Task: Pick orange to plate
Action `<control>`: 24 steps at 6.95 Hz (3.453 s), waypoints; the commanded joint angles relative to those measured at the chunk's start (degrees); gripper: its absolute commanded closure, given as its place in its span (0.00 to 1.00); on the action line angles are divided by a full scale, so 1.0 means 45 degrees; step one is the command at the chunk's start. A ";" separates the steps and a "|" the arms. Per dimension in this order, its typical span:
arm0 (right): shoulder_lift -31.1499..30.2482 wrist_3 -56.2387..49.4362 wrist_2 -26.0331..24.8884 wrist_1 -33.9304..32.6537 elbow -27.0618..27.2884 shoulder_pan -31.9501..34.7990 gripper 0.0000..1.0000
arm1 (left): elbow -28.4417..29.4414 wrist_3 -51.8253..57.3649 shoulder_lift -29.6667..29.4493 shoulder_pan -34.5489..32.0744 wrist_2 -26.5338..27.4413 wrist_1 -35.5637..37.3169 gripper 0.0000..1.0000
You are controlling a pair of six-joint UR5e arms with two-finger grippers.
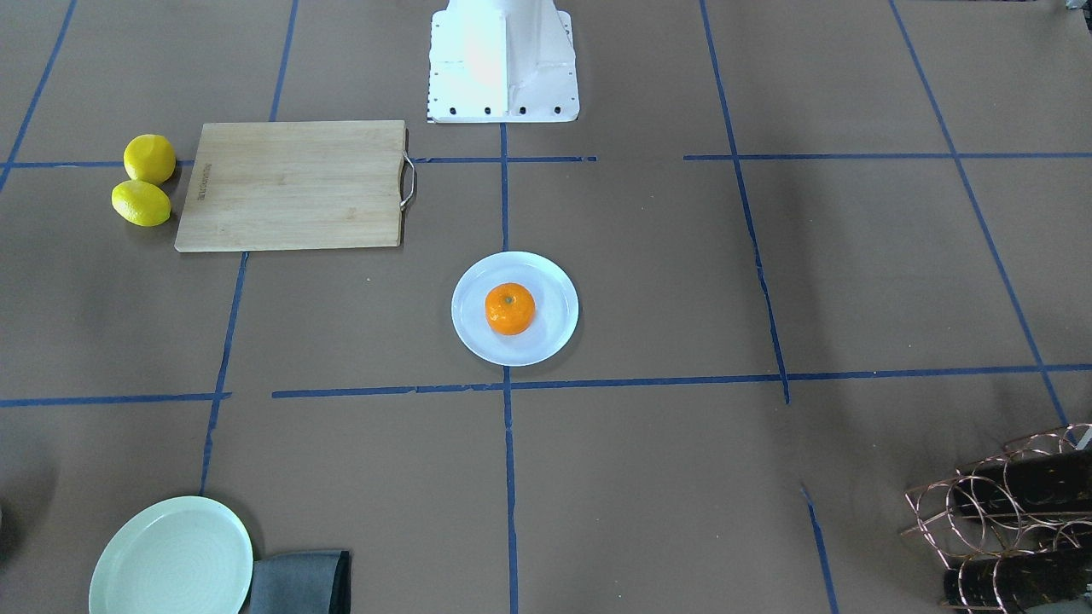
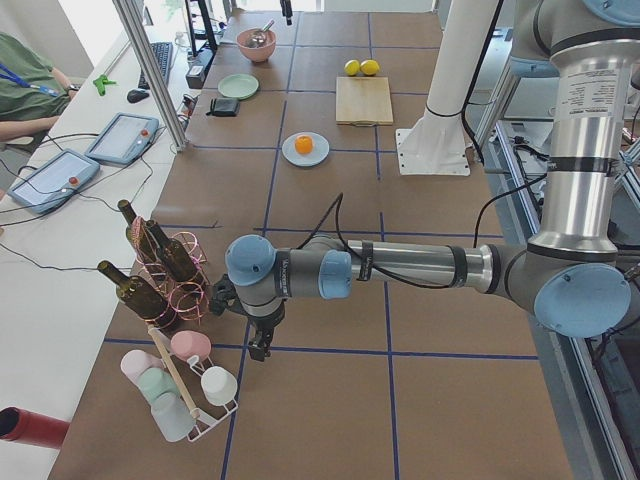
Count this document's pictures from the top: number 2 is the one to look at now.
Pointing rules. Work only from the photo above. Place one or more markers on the blue teach pendant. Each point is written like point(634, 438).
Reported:
point(49, 186)
point(124, 139)

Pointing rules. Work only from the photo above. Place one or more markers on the black computer mouse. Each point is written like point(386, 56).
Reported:
point(137, 95)

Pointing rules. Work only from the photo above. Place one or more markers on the yellow lemon lower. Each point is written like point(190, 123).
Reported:
point(352, 67)

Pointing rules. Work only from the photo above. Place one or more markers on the light blue plate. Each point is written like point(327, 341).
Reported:
point(318, 155)

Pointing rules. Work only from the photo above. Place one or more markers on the blue teach pendant near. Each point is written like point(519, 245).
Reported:
point(49, 186)

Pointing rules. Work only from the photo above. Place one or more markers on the person in green shirt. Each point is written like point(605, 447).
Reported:
point(34, 93)

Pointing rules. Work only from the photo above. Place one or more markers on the yellow lemon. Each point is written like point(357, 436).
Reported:
point(369, 67)
point(352, 67)

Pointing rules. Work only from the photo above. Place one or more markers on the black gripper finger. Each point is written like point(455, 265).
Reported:
point(287, 12)

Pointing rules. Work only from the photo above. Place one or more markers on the white wire cup rack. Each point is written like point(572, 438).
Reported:
point(210, 416)

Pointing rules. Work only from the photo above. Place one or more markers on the green cup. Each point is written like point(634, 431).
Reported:
point(154, 382)

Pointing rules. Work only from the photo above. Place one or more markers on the copper wire bottle rack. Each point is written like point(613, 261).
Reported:
point(188, 300)

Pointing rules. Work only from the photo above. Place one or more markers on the pale blue cup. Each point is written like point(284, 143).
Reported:
point(172, 417)

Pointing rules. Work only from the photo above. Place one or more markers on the grey folded cloth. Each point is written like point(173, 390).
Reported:
point(224, 107)

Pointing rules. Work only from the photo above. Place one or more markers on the metal ice scoop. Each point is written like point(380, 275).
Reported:
point(258, 37)

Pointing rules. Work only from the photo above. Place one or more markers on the pale pink cup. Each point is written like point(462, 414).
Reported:
point(135, 362)

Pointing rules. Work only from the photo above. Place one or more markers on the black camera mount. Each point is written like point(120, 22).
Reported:
point(224, 297)

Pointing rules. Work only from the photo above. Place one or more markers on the wooden rod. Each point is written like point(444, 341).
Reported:
point(157, 337)

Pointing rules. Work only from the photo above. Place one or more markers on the aluminium frame post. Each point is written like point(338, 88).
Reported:
point(131, 20)

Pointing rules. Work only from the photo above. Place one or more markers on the yellow lemon upper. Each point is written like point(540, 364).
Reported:
point(369, 67)

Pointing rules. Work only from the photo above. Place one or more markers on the orange mandarin fruit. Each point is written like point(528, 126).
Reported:
point(303, 144)

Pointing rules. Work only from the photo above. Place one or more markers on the light green plate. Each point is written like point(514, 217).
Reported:
point(238, 86)

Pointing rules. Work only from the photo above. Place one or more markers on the pink bowl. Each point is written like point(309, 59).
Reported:
point(256, 52)

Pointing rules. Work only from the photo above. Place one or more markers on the red cylinder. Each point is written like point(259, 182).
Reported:
point(26, 427)

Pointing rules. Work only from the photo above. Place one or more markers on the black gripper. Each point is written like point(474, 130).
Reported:
point(264, 322)

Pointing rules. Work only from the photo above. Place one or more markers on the bamboo cutting board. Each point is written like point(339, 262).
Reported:
point(363, 101)

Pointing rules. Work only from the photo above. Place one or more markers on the dark wine bottle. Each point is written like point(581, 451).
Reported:
point(140, 296)
point(136, 234)
point(174, 256)

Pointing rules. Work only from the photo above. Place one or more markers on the mint white cup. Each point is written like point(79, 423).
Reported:
point(219, 386)

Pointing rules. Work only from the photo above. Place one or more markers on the blue teach pendant far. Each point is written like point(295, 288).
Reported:
point(124, 139)

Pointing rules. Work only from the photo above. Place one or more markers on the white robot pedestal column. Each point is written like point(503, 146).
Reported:
point(436, 145)

